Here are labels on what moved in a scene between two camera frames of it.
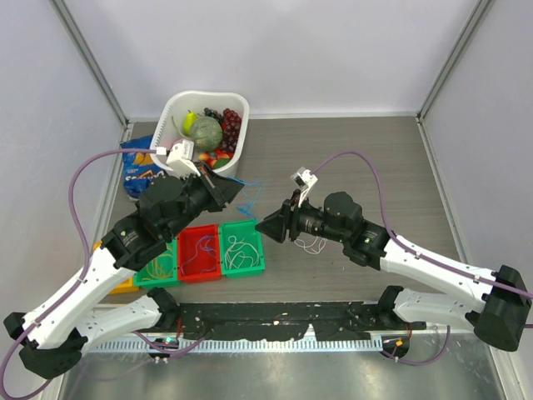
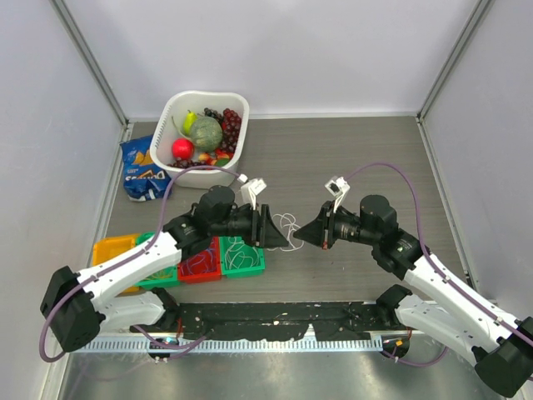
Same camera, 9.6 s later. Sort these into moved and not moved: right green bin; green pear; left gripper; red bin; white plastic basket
Moved: left gripper
Not moved: right green bin; green pear; white plastic basket; red bin
